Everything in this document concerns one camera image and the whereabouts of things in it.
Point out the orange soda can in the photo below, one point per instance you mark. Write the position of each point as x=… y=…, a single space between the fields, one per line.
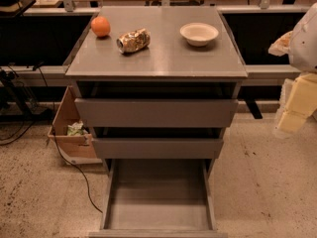
x=133 y=41

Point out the grey drawer cabinet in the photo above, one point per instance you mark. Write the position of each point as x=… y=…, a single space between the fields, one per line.
x=168 y=68

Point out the grey middle drawer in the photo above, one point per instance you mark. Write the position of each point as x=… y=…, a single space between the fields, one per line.
x=120 y=148

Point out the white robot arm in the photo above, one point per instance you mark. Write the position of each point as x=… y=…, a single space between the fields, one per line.
x=300 y=44

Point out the grey open bottom drawer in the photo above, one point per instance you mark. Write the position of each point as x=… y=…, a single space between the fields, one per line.
x=158 y=199

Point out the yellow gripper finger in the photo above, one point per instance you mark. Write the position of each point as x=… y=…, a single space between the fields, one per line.
x=298 y=101

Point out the crumpled paper in box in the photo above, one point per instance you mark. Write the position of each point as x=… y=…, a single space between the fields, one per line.
x=76 y=129

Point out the orange fruit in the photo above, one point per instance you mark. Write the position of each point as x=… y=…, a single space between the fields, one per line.
x=100 y=26

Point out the cardboard box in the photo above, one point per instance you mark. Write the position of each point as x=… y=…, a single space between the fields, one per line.
x=73 y=140

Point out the grey top drawer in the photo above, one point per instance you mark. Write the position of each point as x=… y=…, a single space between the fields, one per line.
x=161 y=113

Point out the white bowl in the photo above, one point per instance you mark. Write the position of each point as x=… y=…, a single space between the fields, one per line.
x=198 y=34

